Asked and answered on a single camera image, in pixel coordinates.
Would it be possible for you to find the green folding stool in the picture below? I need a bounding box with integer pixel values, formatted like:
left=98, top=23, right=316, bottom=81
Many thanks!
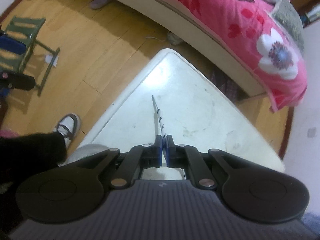
left=1, top=16, right=61, bottom=96

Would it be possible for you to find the white black speckled shoelace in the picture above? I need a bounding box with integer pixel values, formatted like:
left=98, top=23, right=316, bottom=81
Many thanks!
left=152, top=95, right=185, bottom=180

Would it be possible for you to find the white sneaker on floor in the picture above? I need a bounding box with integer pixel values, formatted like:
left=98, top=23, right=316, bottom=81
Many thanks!
left=53, top=113, right=81, bottom=149

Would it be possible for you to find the white wall switch plate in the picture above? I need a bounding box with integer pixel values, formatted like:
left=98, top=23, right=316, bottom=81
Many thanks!
left=307, top=127, right=317, bottom=138

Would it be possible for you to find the person's black trouser leg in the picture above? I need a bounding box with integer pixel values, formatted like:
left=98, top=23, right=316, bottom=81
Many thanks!
left=0, top=130, right=68, bottom=205

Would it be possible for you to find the worn sneaker under bed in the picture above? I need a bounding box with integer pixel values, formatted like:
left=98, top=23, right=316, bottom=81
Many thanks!
left=167, top=32, right=184, bottom=46

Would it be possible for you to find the grey knitted cloth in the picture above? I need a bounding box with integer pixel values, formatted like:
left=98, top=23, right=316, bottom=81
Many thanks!
left=271, top=0, right=305, bottom=54

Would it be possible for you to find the white mint sneaker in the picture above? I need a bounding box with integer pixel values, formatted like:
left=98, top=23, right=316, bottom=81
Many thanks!
left=65, top=144, right=109, bottom=165

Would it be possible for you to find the blue bottle on floor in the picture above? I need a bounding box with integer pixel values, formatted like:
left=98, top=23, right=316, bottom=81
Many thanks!
left=0, top=35, right=27, bottom=55

